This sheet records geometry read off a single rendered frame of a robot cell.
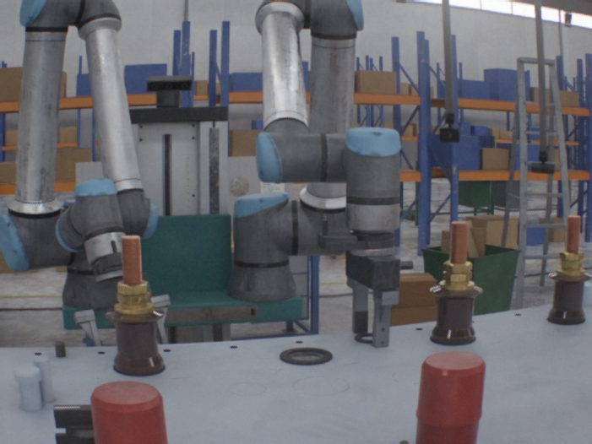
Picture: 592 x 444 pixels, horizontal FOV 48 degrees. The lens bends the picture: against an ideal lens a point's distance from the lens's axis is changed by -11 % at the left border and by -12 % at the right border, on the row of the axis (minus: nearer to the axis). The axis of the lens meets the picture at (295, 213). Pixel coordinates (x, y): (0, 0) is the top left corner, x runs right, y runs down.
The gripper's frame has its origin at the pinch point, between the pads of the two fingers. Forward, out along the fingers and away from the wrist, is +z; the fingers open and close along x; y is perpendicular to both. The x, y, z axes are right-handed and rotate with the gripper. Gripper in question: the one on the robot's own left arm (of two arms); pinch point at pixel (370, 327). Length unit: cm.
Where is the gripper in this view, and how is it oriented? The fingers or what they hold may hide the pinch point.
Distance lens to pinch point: 127.8
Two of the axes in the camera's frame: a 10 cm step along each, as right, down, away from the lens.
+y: 9.6, -0.4, 2.9
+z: 0.0, 9.9, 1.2
